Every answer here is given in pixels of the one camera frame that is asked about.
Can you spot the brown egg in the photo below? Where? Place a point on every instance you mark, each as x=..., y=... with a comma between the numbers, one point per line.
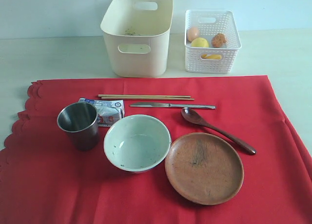
x=192, y=33

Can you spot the yellow lemon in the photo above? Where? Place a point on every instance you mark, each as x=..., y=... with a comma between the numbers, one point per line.
x=200, y=43

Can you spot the white perforated plastic basket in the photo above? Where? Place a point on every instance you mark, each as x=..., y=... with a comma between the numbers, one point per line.
x=210, y=23

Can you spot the brown wooden plate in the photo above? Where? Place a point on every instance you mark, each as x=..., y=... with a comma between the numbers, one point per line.
x=204, y=168

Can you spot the blue white milk carton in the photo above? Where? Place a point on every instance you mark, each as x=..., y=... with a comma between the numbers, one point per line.
x=109, y=111

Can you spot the cream plastic bin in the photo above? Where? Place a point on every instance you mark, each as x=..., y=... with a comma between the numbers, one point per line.
x=136, y=35

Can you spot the metal table knife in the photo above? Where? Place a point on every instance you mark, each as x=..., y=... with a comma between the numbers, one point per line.
x=168, y=105

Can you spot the dark wooden spoon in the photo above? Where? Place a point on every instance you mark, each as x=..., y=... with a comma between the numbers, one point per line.
x=193, y=117

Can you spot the red tablecloth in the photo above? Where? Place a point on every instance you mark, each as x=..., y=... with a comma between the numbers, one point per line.
x=45, y=180

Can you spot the lower wooden chopstick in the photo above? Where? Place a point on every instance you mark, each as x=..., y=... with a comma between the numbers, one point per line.
x=146, y=98

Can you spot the yellow cheese wedge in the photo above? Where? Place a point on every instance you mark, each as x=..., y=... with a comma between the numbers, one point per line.
x=211, y=57

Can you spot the stainless steel cup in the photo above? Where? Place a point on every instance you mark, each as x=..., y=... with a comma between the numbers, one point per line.
x=79, y=122

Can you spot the white ceramic bowl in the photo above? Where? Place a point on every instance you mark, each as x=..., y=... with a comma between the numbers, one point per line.
x=137, y=143

